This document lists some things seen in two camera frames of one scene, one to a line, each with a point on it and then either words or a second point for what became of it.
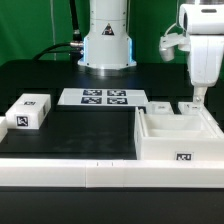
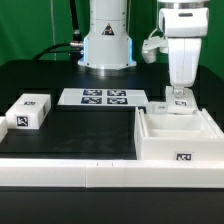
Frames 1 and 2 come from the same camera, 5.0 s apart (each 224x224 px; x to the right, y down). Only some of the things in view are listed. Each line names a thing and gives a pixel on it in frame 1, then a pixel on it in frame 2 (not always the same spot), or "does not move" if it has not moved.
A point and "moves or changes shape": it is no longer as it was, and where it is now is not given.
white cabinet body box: (177, 136) does not move
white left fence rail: (3, 127) does not move
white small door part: (190, 108) moves or changes shape
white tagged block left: (29, 111) does not move
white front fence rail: (111, 173) does not move
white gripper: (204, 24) → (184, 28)
